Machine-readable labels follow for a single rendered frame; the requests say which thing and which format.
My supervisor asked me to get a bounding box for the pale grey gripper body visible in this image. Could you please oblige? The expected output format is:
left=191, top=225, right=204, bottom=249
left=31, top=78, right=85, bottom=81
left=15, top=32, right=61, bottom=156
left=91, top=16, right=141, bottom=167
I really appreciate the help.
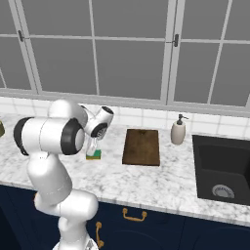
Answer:
left=85, top=136, right=100, bottom=157

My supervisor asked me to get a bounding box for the green and yellow sponge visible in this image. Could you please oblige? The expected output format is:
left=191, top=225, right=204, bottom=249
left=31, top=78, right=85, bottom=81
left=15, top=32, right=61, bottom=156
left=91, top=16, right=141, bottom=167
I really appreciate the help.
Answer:
left=85, top=148, right=103, bottom=161

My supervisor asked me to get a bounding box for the brown wooden cutting board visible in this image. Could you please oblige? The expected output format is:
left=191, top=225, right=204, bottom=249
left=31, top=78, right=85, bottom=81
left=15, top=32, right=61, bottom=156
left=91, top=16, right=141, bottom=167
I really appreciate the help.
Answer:
left=121, top=128, right=161, bottom=167

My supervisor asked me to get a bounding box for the beige soap dispenser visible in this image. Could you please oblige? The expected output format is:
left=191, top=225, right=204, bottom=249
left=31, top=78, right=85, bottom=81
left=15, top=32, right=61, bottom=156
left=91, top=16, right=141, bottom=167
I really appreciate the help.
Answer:
left=170, top=113, right=190, bottom=146

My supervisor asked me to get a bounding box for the navy cupboard door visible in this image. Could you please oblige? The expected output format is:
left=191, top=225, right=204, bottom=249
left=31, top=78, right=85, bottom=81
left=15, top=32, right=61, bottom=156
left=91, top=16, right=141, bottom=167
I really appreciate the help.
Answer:
left=0, top=184, right=99, bottom=250
left=182, top=216, right=250, bottom=250

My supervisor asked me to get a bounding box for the navy drawer front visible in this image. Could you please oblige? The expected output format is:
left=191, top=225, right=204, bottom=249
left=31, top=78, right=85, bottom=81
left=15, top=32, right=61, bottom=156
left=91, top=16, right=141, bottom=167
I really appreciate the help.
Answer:
left=97, top=201, right=188, bottom=250

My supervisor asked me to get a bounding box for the white framed window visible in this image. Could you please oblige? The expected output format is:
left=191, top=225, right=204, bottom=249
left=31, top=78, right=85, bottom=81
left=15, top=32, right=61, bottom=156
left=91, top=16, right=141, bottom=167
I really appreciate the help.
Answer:
left=0, top=0, right=250, bottom=113

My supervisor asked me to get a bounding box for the black sink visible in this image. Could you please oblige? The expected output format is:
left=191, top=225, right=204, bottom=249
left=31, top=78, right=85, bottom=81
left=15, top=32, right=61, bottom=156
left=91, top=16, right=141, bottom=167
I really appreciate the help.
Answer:
left=191, top=134, right=250, bottom=207

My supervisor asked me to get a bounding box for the gold drawer handle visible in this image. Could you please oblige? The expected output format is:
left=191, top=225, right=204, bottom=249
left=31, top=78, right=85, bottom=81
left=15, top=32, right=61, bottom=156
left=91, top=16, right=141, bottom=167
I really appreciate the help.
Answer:
left=121, top=207, right=148, bottom=223

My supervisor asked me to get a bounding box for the gold cupboard handle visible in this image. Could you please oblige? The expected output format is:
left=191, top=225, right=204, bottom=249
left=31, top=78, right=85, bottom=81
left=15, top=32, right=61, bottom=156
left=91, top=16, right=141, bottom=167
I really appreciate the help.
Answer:
left=95, top=221, right=105, bottom=250

